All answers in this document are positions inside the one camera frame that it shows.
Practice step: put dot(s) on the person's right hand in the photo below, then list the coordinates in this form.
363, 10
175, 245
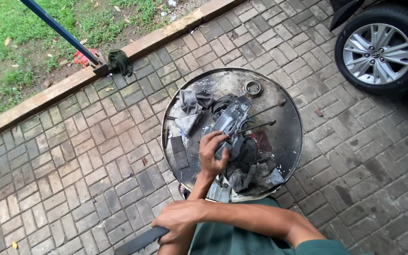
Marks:
179, 218

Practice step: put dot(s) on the person's left hand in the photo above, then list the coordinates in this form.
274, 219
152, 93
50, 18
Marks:
209, 155

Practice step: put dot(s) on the person's right fingers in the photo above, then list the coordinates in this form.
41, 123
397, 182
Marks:
163, 236

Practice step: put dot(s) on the black sandal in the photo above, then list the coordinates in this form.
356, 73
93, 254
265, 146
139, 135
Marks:
184, 191

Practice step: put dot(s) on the person's green shirt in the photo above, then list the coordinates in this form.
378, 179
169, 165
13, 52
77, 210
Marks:
232, 240

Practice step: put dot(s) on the dark sandpaper piece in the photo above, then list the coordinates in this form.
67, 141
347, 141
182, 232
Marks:
181, 160
177, 144

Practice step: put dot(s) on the dirty crumpled grey cloth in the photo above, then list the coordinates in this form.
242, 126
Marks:
252, 173

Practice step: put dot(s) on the light grey rag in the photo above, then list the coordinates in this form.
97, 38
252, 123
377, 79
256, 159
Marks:
189, 104

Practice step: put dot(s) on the red square patch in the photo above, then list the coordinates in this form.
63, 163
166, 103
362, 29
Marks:
262, 140

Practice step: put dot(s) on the short black rod with knob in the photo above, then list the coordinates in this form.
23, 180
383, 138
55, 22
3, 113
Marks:
257, 126

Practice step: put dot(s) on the dark grey rag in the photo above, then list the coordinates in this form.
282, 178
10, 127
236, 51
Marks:
221, 102

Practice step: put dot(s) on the rusty metal drum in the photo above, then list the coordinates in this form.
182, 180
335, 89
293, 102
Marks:
283, 145

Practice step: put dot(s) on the long black rod with knob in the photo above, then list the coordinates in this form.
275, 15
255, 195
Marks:
266, 108

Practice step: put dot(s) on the dark green cloth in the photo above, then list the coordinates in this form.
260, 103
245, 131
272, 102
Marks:
120, 63

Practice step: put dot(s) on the concrete curb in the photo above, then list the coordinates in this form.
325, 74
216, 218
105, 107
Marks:
48, 94

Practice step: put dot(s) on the red plastic litter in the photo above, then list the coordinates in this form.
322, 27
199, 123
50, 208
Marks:
83, 58

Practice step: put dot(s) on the small red brick fragment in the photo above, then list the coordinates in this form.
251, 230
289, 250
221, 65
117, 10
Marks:
318, 112

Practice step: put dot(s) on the blue metal pole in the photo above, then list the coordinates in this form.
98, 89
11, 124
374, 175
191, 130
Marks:
60, 30

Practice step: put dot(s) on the car wheel with silver rim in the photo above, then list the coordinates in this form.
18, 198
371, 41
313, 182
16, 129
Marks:
377, 53

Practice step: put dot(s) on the black car body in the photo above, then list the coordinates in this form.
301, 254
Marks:
345, 9

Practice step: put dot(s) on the rusty pole base plate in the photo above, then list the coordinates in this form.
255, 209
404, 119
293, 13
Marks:
101, 68

